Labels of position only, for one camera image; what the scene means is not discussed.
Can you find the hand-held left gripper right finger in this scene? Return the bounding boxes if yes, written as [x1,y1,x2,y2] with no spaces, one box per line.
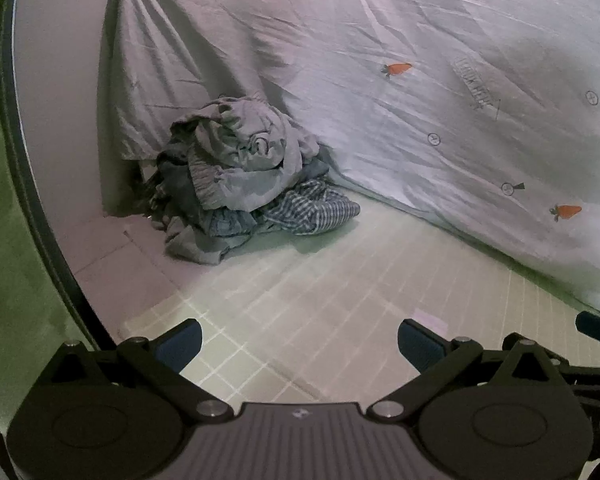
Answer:
[369,317,567,421]

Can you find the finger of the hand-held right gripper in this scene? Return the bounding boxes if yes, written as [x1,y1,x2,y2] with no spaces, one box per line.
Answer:
[575,310,600,350]

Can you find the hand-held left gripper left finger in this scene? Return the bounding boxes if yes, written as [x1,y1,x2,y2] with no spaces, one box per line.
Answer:
[44,318,232,421]

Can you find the grey pants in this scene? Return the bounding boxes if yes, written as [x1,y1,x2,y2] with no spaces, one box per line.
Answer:
[169,96,322,212]

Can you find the blue-grey garment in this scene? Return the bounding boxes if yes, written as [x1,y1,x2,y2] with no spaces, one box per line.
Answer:
[164,202,267,267]

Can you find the dark grey garment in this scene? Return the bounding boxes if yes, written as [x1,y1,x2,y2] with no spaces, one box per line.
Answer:
[139,152,203,228]

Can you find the white carrot print quilt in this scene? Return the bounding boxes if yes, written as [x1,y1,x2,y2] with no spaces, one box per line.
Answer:
[116,0,600,318]

